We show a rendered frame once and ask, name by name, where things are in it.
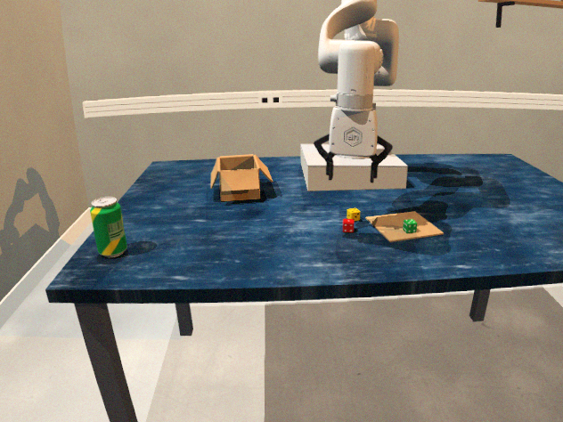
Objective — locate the yellow die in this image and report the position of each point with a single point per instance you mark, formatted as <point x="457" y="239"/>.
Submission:
<point x="353" y="213"/>

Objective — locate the tan square mat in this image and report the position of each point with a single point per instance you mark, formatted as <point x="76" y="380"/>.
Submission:
<point x="391" y="226"/>

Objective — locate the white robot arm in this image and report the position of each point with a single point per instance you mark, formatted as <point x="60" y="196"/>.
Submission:
<point x="354" y="62"/>

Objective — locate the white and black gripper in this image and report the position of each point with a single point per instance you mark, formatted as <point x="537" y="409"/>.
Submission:
<point x="353" y="132"/>

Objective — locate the green die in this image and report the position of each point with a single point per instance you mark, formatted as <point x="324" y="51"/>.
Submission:
<point x="410" y="226"/>

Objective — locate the green drink can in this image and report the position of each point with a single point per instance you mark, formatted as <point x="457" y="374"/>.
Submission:
<point x="108" y="226"/>

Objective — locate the red die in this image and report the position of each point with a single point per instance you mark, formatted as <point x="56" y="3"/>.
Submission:
<point x="348" y="225"/>

